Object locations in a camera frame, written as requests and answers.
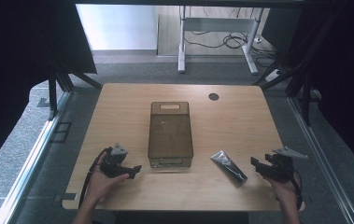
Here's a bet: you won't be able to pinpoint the aluminium floor rail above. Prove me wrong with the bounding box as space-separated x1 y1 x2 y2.
0 91 74 224
287 96 354 224

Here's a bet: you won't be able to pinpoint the black curtain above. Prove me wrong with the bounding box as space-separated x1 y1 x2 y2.
0 0 98 179
285 0 354 173

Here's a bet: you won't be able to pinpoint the white power strip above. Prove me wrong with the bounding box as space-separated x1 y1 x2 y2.
264 68 283 83

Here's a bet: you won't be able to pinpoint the brown translucent storage box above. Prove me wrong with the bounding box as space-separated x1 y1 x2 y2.
147 101 195 170

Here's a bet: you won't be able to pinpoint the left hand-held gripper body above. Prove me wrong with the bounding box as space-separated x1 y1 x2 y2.
99 143 136 179

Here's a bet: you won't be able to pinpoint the person's right hand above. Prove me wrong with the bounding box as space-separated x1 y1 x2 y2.
262 173 302 204

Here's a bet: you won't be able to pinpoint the black overhead bar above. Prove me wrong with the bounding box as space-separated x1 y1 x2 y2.
74 0 309 9

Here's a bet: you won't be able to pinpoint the person's left hand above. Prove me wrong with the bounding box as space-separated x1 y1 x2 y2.
84 151 130 203

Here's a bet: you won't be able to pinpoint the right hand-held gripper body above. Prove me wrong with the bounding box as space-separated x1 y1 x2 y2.
263 146 309 184

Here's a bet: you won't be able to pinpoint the dark grey squeeze tube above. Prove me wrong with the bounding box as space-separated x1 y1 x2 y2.
209 150 248 188

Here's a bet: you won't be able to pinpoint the black rectangular floor bracket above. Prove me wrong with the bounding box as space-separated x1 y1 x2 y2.
50 121 73 144

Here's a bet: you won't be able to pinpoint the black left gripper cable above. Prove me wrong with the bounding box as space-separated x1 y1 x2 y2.
78 147 113 210

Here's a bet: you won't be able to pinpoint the black metal stand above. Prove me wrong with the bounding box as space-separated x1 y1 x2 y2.
252 6 347 127
47 60 104 121

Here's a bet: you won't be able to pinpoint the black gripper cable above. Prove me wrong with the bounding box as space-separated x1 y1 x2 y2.
78 147 113 210
290 167 304 213

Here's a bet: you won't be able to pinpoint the white desk frame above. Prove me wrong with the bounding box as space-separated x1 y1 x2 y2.
177 5 264 76

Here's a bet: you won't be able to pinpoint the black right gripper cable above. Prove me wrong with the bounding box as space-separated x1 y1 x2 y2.
290 167 304 213

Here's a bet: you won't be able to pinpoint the black floor cables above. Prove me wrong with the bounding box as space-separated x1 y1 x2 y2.
183 28 279 68

